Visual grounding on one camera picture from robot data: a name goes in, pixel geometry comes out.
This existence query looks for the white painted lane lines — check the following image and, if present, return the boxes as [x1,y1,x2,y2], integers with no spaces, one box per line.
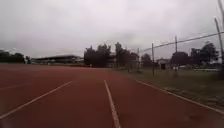
[0,79,224,128]

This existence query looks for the red running track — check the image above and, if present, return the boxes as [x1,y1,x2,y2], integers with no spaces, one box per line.
[0,63,224,128]

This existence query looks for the small building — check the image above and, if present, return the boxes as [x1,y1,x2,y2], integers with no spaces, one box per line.
[155,57,171,71]

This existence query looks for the roofed grandstand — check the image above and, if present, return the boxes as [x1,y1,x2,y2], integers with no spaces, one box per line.
[30,54,85,66]

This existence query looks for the grass strip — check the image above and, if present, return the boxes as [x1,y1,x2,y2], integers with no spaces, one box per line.
[114,67,224,110]

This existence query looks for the wire mesh fence with poles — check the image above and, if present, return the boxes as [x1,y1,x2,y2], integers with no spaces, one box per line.
[134,0,224,79]

